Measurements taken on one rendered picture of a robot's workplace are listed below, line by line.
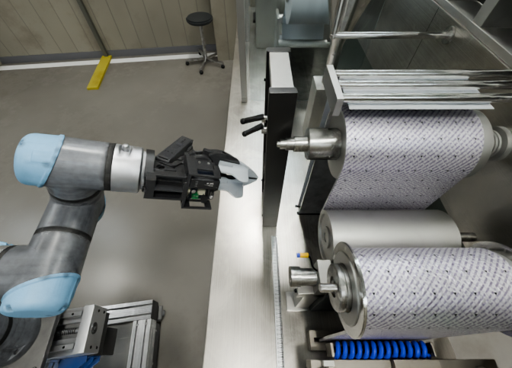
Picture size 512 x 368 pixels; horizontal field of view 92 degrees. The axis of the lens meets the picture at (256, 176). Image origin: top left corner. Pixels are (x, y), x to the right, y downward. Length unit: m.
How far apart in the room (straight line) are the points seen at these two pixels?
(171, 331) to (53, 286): 1.36
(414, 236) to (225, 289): 0.52
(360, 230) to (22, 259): 0.55
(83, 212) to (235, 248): 0.50
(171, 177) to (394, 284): 0.37
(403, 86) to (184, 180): 0.40
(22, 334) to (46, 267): 0.62
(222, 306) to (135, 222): 1.40
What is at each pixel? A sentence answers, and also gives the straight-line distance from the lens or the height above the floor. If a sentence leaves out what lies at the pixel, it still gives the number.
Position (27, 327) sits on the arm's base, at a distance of 1.07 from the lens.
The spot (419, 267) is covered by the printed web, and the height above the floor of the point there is 1.31.
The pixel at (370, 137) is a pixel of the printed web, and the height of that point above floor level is 1.40.
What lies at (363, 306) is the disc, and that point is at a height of 1.31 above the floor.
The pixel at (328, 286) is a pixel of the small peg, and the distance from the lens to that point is 0.44.
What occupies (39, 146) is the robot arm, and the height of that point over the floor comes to 1.46.
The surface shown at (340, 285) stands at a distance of 0.44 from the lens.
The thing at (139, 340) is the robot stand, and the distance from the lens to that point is 1.58.
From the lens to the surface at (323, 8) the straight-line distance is 1.16.
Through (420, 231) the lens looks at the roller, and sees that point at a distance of 0.60.
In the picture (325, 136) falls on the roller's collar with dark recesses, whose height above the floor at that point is 1.37.
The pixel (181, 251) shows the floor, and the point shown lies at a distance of 1.87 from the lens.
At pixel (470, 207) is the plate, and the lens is 0.74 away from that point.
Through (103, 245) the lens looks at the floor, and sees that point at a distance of 2.11.
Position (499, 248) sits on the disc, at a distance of 0.59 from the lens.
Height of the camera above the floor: 1.70
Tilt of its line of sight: 54 degrees down
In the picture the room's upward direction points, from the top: straight up
